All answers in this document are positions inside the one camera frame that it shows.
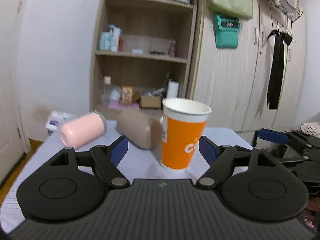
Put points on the red spray bottle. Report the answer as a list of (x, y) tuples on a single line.
[(120, 45)]

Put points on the white purple tissue pack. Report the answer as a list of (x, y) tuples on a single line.
[(55, 119)]

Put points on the wooden open shelf unit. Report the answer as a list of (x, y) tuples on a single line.
[(147, 28)]

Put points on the green cushion bag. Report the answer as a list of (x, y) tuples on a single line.
[(242, 9)]

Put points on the pink small bottle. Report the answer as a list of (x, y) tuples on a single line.
[(172, 49)]

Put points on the white door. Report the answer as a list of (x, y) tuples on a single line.
[(14, 142)]

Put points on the small cardboard box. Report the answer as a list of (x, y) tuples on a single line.
[(150, 102)]

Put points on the wooden floral box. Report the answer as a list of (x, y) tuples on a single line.
[(126, 95)]

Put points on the teal pouch with label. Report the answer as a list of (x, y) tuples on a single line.
[(226, 31)]

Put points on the taupe plastic cup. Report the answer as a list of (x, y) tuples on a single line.
[(143, 130)]

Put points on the orange paper cup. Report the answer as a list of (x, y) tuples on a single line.
[(183, 122)]

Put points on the pink plastic cup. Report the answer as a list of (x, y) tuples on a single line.
[(79, 131)]

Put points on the clear bottle beige cap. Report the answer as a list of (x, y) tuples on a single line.
[(106, 90)]

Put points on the teal wipes pack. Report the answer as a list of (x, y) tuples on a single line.
[(105, 41)]

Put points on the wooden wardrobe with handles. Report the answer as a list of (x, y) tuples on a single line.
[(234, 82)]

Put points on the white paper towel roll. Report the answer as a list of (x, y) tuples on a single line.
[(172, 90)]

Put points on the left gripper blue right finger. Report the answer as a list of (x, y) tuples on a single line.
[(221, 162)]

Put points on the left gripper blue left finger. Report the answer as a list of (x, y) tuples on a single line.
[(105, 162)]

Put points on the white pump bottle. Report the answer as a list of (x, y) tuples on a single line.
[(116, 33)]

